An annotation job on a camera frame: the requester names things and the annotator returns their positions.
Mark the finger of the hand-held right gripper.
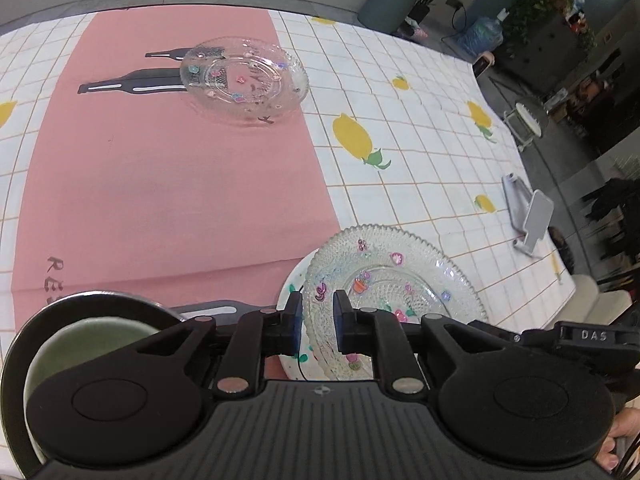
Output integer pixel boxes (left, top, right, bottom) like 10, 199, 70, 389
467, 319, 526, 345

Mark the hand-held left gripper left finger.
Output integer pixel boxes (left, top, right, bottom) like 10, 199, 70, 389
135, 290, 306, 394

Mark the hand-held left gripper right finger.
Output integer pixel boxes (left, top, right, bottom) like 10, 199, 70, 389
331, 289, 506, 395

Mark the white fruit-print plate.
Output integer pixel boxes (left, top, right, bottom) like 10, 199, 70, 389
277, 247, 351, 381

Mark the clear glass flower-sticker plate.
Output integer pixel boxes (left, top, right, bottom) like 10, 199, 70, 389
179, 36, 309, 122
302, 226, 488, 381

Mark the pale green bowl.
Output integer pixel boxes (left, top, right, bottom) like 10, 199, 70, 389
22, 316, 161, 461

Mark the person's right hand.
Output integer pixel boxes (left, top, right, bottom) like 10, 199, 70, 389
595, 407, 640, 472

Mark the grey phone stand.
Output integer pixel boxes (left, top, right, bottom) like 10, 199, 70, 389
501, 172, 556, 257

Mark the pink and white grid tablecloth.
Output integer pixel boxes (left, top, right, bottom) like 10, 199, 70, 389
0, 7, 576, 461

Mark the white stool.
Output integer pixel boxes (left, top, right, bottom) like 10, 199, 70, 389
502, 102, 543, 153

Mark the dark grey cabinet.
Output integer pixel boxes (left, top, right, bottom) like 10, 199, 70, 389
492, 7, 626, 96

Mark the blue water bottle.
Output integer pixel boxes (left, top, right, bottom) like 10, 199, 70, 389
457, 16, 503, 56

